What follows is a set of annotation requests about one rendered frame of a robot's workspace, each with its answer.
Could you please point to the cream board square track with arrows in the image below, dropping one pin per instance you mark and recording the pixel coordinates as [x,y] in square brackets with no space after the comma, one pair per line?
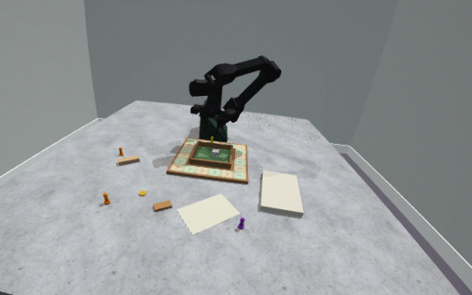
[207,177]

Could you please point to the brown wooden block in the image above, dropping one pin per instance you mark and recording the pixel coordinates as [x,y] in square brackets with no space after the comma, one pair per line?
[160,206]

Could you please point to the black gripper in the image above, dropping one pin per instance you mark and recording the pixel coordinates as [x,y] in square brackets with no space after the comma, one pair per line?
[228,114]

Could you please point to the purple game pawn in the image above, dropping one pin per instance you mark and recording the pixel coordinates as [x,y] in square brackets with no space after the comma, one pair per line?
[241,226]

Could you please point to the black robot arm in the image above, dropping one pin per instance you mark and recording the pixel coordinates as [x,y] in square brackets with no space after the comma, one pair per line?
[224,74]

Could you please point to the cream paper sheet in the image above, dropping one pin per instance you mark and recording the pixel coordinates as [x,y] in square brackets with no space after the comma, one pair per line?
[207,213]

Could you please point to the tan wooden bar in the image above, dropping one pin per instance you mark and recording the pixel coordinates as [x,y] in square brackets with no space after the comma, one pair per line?
[128,160]

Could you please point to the cream flat rectangular card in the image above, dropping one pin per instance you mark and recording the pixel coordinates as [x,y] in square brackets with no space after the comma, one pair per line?
[280,194]

